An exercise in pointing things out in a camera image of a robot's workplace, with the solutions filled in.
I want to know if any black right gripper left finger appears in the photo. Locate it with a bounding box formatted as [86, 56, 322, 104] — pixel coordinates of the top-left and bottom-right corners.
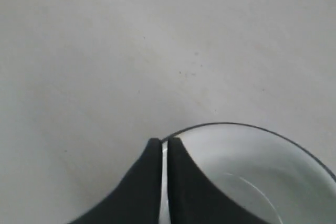
[72, 138, 162, 223]

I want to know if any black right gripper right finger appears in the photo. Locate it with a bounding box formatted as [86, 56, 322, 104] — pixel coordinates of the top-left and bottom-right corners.
[167, 138, 265, 223]

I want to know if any white ceramic bowl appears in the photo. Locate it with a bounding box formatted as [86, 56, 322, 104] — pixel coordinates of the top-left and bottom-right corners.
[159, 123, 335, 223]

